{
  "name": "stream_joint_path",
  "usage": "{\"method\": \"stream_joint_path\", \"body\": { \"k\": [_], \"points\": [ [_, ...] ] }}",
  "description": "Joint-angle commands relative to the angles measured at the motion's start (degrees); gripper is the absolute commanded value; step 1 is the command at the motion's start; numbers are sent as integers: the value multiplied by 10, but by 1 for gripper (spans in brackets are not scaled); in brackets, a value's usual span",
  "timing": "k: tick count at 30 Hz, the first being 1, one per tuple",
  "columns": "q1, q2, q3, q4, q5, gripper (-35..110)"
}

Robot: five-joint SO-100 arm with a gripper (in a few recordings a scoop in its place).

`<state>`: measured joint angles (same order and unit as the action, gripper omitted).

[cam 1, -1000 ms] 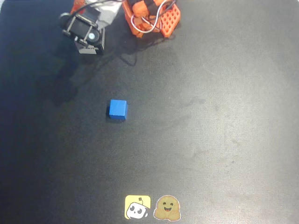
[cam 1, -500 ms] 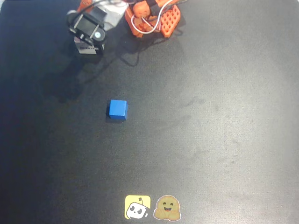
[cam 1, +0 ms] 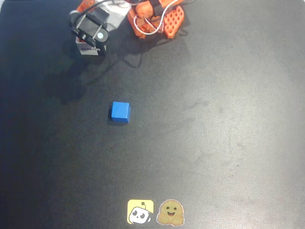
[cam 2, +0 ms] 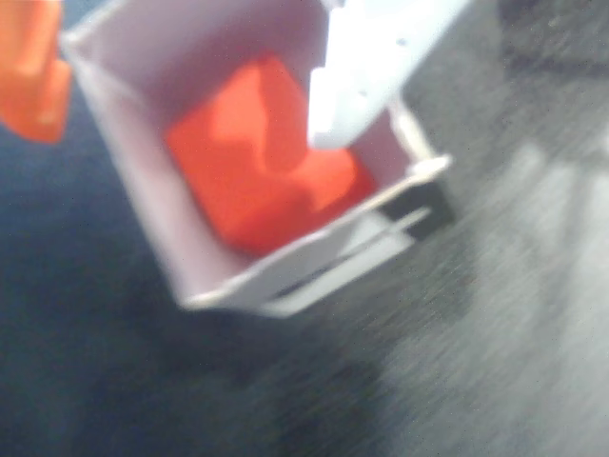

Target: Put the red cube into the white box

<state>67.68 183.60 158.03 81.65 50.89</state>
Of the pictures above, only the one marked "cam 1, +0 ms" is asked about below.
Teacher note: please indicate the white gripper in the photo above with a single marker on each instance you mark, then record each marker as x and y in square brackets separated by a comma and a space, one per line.
[87, 26]

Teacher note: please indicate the yellow robot sticker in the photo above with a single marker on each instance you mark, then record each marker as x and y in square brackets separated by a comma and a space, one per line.
[139, 212]

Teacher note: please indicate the blue cube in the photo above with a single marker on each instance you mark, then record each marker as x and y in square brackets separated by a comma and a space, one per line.
[119, 111]

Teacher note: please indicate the white cardboard box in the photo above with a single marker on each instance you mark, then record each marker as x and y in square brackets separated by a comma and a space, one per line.
[89, 51]

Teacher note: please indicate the black table mat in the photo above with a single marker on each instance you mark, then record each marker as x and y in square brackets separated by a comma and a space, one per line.
[214, 131]

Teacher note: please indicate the hugging face sticker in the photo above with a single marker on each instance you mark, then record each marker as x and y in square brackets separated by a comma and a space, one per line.
[170, 212]

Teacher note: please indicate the black oval webcam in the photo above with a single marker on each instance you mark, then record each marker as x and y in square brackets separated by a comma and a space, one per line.
[90, 23]

